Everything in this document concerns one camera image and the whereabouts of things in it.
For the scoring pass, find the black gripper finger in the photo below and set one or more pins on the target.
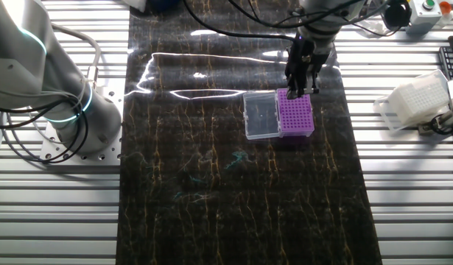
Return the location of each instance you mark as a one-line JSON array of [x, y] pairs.
[[295, 86], [314, 82]]

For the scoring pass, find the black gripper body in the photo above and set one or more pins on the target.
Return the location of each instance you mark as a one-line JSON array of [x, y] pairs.
[[305, 55]]

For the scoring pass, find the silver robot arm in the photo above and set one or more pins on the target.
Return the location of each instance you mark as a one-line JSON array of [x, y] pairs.
[[20, 44]]

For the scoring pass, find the purple tip box clear lid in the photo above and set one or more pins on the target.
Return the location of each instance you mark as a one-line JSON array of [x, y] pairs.
[[296, 114]]

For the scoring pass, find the white pipette tip box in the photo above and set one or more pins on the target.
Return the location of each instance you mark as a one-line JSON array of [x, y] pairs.
[[414, 99]]

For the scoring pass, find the black round object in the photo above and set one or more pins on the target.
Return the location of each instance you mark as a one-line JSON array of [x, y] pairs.
[[397, 14]]

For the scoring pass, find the grey button control box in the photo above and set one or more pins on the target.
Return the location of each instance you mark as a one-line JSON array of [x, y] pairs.
[[423, 16]]

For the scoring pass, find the black marble pattern mat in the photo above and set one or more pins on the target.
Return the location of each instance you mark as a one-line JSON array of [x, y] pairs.
[[211, 184]]

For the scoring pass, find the black keyboard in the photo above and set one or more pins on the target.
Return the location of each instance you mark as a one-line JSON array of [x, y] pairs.
[[451, 59]]

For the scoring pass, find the orange capped small object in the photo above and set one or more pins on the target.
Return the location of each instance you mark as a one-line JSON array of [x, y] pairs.
[[445, 7]]

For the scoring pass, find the dark blue object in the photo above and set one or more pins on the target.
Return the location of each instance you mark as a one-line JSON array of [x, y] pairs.
[[163, 4]]

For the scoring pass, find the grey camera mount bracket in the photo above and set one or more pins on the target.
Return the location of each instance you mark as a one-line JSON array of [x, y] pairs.
[[426, 127]]

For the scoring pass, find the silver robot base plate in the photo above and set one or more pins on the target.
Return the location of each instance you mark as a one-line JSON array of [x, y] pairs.
[[112, 95]]

